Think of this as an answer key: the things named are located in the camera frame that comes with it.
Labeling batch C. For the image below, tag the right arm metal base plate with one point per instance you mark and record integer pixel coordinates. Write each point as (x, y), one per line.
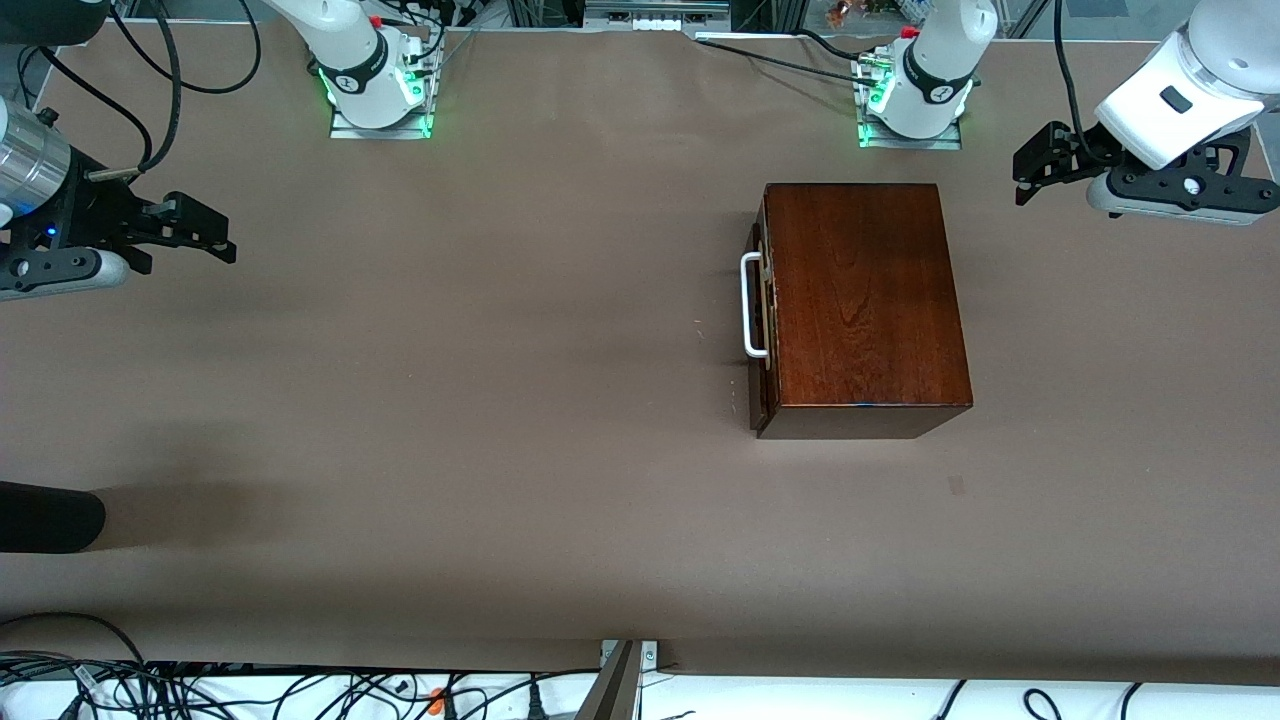
(380, 133)

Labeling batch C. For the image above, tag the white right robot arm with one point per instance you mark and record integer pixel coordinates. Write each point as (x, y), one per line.
(345, 60)

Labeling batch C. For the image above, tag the white connector strip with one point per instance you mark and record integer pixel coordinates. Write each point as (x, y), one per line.
(658, 24)

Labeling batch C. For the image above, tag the dark metal strut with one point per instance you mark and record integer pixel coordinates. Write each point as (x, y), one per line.
(612, 695)

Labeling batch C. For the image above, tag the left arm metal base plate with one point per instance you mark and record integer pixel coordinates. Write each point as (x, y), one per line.
(910, 144)

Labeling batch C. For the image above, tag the dark brown wooden cabinet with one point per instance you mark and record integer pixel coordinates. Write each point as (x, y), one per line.
(870, 300)

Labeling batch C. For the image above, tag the grey network switch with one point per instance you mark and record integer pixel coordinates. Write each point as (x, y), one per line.
(660, 8)

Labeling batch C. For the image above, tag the silver table edge plate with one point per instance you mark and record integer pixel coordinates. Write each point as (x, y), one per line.
(650, 655)

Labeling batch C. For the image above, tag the black cylindrical object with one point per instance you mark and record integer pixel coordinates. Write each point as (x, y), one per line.
(50, 515)

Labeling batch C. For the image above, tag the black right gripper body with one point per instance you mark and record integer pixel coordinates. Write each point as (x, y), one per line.
(88, 213)

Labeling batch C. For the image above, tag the black power plug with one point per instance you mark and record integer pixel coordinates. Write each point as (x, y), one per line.
(536, 705)

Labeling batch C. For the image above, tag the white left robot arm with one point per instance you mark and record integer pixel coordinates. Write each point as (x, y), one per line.
(940, 60)

